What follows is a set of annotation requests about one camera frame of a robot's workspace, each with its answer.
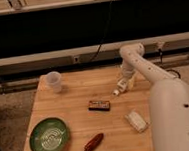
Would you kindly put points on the clear plastic cup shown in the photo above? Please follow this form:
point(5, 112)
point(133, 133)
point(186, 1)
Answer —
point(53, 80)

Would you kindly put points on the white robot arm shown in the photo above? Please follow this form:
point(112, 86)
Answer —
point(168, 100)

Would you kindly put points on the brown chocolate bar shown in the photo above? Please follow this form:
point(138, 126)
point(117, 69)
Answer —
point(99, 105)

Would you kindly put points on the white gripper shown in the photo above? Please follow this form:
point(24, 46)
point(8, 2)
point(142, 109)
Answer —
point(127, 71)

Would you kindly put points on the green ceramic bowl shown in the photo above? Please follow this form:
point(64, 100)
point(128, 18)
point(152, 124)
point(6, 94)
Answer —
point(50, 134)

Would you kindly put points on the clear plastic bottle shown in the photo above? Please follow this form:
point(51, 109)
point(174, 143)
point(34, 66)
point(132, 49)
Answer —
point(124, 84)

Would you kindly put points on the red sausage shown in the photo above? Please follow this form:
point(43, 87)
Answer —
point(94, 142)

